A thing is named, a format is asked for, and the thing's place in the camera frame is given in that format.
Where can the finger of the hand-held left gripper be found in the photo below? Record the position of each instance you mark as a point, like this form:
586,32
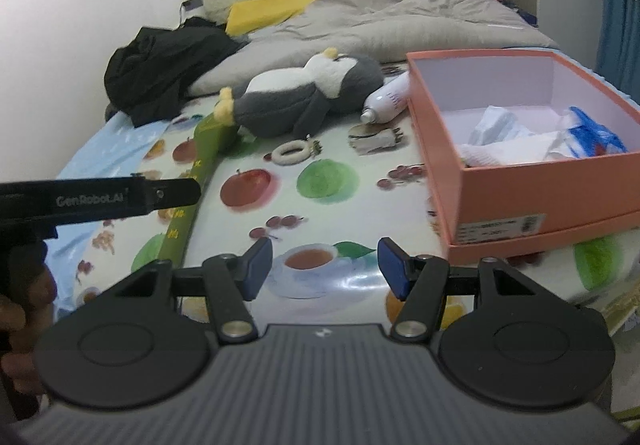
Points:
175,192

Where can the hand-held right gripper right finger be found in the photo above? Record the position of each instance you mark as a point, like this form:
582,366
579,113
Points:
392,270

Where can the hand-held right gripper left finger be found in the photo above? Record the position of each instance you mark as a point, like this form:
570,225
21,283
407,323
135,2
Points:
257,270

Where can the orange cardboard box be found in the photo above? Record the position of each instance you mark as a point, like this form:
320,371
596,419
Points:
500,195

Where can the grey white penguin plush toy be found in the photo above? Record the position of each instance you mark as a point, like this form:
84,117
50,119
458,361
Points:
280,105

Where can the white cloth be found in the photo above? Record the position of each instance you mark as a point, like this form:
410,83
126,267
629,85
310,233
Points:
510,150

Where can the white plastic packet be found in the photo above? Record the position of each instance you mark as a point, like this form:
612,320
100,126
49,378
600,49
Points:
497,125

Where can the blue plastic bag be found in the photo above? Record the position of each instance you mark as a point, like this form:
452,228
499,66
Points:
590,135

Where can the person's left hand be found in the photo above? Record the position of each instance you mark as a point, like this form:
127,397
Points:
25,325

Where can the green yellow long stick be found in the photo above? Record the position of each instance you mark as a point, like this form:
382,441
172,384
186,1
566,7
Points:
200,160

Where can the light blue bed sheet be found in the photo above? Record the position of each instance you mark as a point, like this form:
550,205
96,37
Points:
115,145

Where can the fruit printed sheet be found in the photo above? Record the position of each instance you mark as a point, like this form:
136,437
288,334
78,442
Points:
340,205

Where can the black clothing pile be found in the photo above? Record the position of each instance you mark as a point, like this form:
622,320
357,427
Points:
160,65

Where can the white bottle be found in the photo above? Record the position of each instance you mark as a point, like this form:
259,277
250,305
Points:
387,100

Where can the black power adapter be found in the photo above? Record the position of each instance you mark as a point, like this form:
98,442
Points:
192,3

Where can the yellow pillow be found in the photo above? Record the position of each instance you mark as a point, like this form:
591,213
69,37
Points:
265,10

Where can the grey duvet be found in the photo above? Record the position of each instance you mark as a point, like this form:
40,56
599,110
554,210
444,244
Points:
400,25

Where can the blue curtain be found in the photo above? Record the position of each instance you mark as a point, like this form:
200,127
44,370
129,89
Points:
617,25

